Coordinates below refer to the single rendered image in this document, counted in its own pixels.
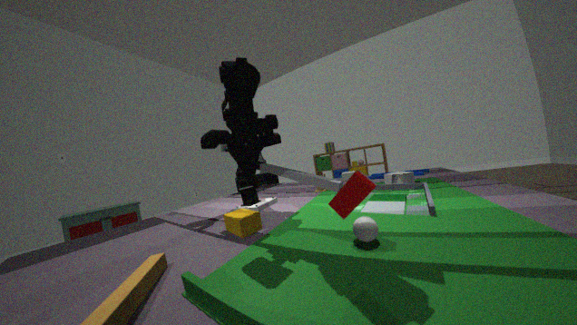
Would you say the white ball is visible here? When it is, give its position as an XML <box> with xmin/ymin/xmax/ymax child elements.
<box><xmin>353</xmin><ymin>216</ymin><xmax>379</xmax><ymax>242</ymax></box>

